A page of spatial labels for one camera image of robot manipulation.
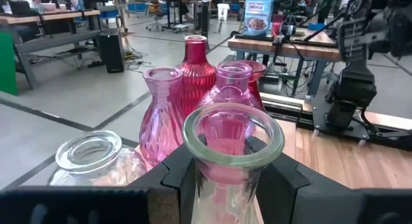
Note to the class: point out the clear squat glass vase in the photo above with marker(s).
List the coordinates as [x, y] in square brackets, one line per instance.
[90, 150]

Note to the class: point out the pink ribbed teardrop vase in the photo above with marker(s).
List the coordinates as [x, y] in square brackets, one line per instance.
[161, 121]

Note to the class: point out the clear tall flared vase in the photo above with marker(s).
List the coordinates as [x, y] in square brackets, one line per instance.
[233, 162]

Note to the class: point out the green panel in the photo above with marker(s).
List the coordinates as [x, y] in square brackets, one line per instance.
[8, 66]

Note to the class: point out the black computer tower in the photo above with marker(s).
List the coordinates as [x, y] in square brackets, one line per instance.
[111, 50]

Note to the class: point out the red plastic cup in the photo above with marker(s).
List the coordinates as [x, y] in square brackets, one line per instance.
[277, 24]

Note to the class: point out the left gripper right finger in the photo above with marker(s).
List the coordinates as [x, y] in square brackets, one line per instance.
[305, 204]

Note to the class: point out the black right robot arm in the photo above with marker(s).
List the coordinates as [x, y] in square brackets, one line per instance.
[354, 82]

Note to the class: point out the red ribbed bottle vase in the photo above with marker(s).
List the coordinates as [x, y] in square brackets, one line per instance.
[197, 76]

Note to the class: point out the blue cereal box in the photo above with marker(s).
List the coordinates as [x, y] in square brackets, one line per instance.
[257, 11]

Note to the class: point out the red bulbous flared vase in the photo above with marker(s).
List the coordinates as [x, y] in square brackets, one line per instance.
[256, 71]

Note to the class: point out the office chair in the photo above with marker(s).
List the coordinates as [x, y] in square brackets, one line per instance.
[156, 8]

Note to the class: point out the pink ringed bottle vase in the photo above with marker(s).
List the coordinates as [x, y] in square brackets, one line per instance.
[231, 89]

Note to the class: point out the white bin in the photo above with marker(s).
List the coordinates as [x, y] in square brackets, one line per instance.
[223, 11]

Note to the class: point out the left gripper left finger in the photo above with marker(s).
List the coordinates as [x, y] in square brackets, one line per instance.
[161, 204]

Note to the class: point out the black aluminium table frame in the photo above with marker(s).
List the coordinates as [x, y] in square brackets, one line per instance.
[286, 114]

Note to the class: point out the wooden workbench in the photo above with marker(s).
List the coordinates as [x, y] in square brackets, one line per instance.
[289, 48]
[64, 15]

